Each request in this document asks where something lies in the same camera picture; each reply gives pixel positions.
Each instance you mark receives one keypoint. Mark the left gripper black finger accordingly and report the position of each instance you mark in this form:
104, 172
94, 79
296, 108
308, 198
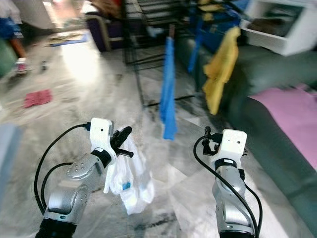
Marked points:
123, 134

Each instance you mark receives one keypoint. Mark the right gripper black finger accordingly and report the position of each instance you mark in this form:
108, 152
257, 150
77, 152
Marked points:
207, 132

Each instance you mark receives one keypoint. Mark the white shirt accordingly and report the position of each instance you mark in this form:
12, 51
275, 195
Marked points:
131, 181

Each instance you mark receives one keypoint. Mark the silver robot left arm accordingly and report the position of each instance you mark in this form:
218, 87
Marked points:
69, 188

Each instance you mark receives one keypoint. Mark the blue shirt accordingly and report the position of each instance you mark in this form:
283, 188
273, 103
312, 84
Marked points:
169, 94

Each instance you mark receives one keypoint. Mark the yellow printed t-shirt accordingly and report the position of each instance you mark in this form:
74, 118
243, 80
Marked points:
220, 69

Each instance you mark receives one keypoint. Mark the black metal drying rack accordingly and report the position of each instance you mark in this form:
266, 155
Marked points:
141, 62

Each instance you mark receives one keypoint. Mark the pink cushion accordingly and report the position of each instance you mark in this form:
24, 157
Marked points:
287, 119

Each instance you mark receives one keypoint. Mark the dark green sofa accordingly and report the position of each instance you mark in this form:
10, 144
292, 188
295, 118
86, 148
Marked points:
267, 69

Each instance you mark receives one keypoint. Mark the light grey folding table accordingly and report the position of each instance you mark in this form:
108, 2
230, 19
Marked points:
7, 168

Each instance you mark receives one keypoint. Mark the red floor cloth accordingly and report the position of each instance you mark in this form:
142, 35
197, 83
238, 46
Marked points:
37, 98

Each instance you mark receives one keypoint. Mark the purple armchair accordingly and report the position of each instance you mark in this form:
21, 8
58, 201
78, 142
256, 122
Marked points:
104, 33

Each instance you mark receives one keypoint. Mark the blue door mat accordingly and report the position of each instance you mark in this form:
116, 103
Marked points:
69, 39

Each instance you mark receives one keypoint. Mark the white plastic tub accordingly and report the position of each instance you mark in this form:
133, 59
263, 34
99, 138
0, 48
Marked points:
280, 42

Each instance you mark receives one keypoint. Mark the brown garment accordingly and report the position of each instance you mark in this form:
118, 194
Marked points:
109, 6

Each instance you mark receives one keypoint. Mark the blue towel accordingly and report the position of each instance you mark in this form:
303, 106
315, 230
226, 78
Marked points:
7, 27

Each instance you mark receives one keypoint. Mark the white hanging garment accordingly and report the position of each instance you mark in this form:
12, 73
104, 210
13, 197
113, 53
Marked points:
7, 7

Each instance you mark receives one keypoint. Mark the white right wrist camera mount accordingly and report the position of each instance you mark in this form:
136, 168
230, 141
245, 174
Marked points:
230, 144

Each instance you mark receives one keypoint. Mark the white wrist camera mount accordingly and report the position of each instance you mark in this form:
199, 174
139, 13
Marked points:
101, 133
230, 144

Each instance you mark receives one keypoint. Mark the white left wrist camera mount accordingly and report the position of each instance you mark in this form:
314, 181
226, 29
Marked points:
101, 133

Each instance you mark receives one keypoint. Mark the brown wooden post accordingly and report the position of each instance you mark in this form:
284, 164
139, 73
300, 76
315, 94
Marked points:
18, 47

